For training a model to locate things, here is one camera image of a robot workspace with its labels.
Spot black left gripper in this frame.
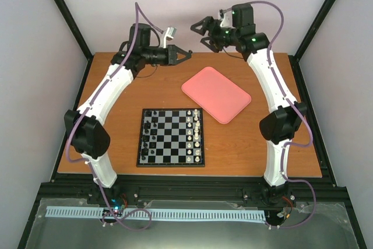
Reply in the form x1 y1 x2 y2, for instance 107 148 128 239
143 45 191 66

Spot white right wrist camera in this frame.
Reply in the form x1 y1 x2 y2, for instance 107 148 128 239
219 8 232 28

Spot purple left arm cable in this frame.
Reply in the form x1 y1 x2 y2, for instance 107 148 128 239
65 2 152 230

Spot pink plastic tray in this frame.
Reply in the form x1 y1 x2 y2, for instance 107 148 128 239
181 66 251 124

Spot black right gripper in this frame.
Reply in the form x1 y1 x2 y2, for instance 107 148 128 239
189 15 238 54

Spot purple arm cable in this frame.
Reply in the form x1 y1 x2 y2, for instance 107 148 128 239
65 2 152 230
252 0 317 230

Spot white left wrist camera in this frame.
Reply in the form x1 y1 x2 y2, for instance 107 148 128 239
160 27 177 48

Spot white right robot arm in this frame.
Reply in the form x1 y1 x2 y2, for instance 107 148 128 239
190 2 307 202

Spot black and white chessboard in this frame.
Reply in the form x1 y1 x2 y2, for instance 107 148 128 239
136 107 205 167

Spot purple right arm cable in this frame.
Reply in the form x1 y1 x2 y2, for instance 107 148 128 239
252 0 317 230

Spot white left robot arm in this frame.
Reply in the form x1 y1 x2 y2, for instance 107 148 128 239
64 23 192 204

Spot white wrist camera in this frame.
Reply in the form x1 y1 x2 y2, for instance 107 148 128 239
160 27 177 48
219 8 232 28

